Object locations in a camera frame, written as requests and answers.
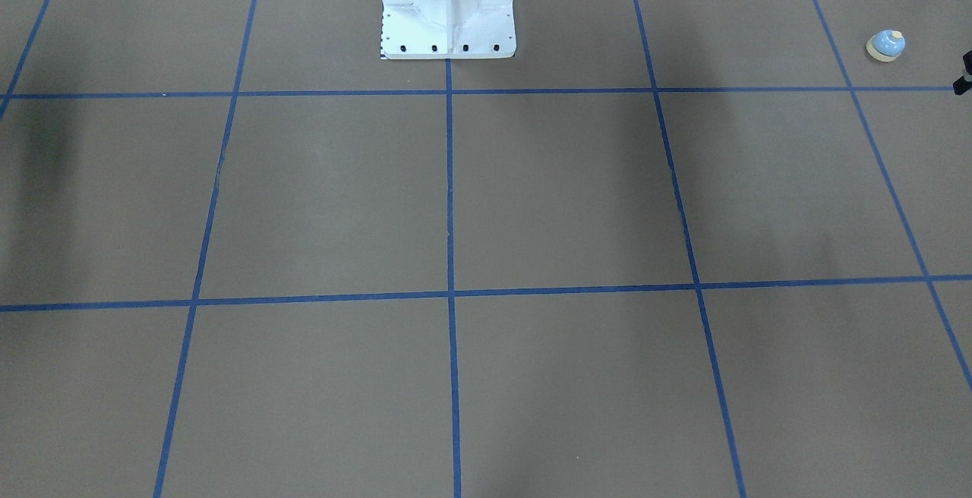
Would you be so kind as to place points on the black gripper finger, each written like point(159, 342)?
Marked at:
point(964, 83)

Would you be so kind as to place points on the blue call bell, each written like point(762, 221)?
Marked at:
point(886, 45)

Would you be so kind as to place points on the brown paper table cover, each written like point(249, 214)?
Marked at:
point(672, 248)

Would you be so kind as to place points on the white pedestal column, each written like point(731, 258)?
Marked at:
point(447, 29)

